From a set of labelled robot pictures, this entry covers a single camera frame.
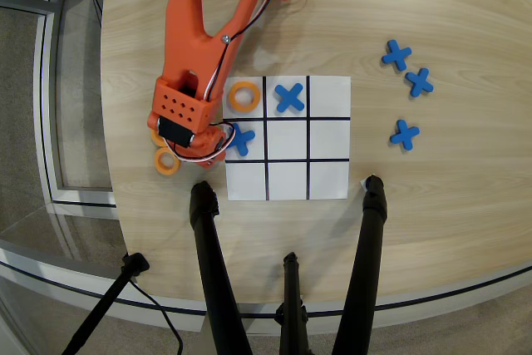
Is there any grey metal window frame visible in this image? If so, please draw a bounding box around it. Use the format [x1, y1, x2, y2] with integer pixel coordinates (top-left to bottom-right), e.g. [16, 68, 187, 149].
[0, 0, 120, 219]

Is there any short black tripod leg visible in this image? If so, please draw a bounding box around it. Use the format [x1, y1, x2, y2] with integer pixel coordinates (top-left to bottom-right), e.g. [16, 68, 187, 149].
[273, 251, 311, 355]

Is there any thin black stand pole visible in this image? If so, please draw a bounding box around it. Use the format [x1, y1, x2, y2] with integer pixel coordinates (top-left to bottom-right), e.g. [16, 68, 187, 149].
[61, 252, 150, 355]

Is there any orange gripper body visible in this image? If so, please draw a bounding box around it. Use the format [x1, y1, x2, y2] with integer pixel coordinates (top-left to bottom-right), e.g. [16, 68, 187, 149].
[156, 116, 229, 170]

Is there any blue foam cross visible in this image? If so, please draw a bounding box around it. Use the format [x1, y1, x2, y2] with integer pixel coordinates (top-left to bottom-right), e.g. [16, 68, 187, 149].
[226, 122, 256, 157]
[405, 67, 435, 99]
[389, 119, 421, 152]
[382, 39, 413, 72]
[273, 83, 305, 116]

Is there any thick black tripod leg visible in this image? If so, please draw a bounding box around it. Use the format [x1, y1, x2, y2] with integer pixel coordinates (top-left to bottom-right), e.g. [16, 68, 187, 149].
[189, 180, 254, 355]
[331, 175, 389, 355]

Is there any white tic-tac-toe grid paper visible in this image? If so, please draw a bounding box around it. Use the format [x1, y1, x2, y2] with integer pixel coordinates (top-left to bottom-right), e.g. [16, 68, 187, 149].
[221, 76, 352, 202]

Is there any black floor cable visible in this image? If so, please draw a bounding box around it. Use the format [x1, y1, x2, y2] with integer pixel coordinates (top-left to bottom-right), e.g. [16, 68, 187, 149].
[127, 279, 185, 355]

